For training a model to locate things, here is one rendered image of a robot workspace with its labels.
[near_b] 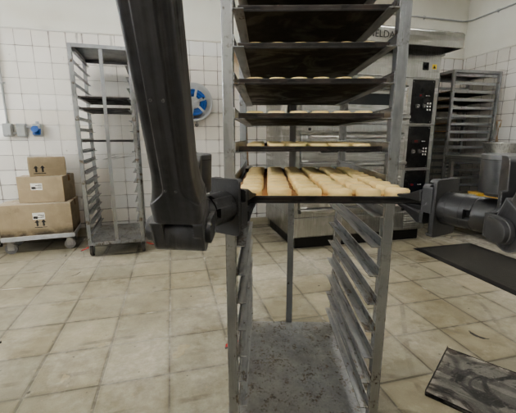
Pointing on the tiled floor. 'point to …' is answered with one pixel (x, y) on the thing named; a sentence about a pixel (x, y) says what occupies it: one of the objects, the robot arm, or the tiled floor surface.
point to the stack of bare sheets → (479, 386)
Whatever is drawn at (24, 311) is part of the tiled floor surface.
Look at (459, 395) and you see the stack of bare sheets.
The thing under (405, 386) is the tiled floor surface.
